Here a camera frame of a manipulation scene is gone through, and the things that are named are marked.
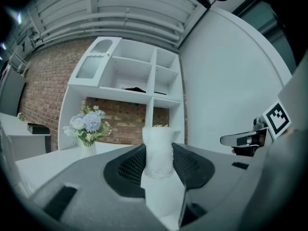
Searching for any dark cloth on shelf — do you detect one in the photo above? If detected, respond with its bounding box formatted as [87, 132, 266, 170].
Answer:
[121, 86, 147, 94]

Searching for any black box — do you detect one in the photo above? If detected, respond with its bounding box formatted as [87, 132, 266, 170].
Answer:
[26, 122, 51, 135]

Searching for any white side table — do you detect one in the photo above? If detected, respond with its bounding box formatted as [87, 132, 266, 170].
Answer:
[0, 112, 52, 161]

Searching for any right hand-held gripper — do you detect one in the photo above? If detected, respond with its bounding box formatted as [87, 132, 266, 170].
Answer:
[219, 100, 294, 157]

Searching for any person's dark clothing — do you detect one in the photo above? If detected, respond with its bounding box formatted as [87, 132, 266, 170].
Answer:
[254, 0, 308, 68]

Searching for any white ribbed vase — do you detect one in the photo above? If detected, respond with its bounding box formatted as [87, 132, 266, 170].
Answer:
[80, 140, 97, 158]

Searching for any white glass cabinet door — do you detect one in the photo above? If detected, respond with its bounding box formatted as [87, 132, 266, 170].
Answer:
[67, 36, 123, 88]

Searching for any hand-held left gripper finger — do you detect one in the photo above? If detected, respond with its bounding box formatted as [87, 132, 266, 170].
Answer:
[140, 125, 186, 218]

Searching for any pale blue flower bouquet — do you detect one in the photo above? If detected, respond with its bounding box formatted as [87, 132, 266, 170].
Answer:
[62, 104, 113, 147]

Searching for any dark grey panel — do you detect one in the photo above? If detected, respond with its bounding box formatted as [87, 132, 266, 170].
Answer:
[0, 67, 26, 117]

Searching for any white open shelf unit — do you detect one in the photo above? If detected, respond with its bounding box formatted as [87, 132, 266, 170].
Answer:
[57, 36, 185, 151]

